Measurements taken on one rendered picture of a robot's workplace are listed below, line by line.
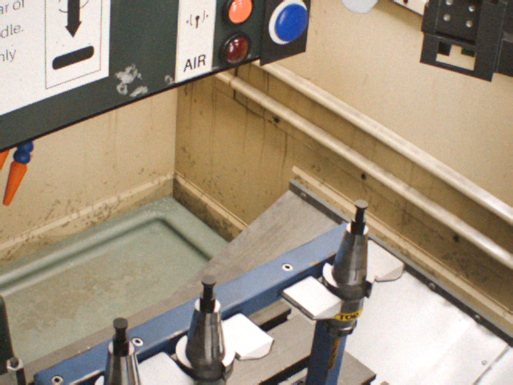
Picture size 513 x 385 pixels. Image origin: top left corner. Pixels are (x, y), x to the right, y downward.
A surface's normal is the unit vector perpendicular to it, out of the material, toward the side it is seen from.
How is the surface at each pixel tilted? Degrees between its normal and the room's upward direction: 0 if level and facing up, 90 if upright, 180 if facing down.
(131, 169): 90
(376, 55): 90
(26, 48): 90
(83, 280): 0
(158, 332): 0
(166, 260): 0
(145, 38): 90
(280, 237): 24
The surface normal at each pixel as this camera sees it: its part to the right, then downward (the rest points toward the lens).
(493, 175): -0.75, 0.33
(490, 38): -0.33, 0.52
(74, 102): 0.66, 0.48
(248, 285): 0.07, -0.81
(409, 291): -0.25, -0.59
